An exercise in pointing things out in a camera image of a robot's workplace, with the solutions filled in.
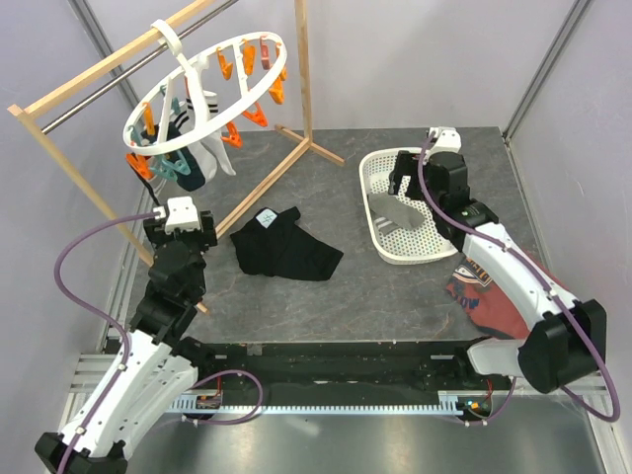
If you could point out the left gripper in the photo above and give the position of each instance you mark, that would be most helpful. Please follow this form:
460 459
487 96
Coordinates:
206 233

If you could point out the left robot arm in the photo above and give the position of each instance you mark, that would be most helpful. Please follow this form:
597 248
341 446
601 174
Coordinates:
155 362

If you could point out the white round clip hanger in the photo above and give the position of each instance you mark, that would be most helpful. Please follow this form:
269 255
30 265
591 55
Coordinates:
258 56

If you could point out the red printed t-shirt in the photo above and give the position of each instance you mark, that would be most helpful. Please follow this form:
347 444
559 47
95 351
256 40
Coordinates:
484 303

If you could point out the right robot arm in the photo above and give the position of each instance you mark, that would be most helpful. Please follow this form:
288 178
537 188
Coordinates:
566 337

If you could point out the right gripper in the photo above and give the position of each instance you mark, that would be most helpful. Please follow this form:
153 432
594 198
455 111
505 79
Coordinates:
406 164

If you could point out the metal rack rod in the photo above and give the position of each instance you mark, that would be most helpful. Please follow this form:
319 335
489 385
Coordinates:
119 79

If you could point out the dark navy sock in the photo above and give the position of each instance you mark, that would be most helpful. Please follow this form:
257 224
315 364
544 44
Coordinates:
182 167

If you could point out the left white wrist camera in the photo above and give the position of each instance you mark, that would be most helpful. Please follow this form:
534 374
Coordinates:
178 214

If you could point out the grey sock with white stripes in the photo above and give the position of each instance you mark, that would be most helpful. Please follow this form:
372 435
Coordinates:
390 214

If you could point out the white slotted cable duct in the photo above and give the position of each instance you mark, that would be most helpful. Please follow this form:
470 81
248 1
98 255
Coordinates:
447 405

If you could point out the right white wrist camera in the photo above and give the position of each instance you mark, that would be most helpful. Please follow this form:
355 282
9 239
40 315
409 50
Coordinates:
444 139

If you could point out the white perforated laundry basket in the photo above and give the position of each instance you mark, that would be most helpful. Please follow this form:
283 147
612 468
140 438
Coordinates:
401 246

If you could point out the white sock black stripes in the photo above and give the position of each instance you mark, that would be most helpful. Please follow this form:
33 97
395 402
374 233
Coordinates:
216 147

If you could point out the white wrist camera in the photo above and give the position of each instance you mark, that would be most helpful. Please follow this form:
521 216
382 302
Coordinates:
444 139
178 214

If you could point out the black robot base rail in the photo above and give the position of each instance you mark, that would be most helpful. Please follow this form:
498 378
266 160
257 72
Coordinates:
338 373

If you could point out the black folded garment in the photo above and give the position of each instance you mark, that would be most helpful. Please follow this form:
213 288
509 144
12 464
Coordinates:
272 244

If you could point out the wooden drying rack frame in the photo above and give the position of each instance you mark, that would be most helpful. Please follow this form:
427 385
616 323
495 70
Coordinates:
163 32

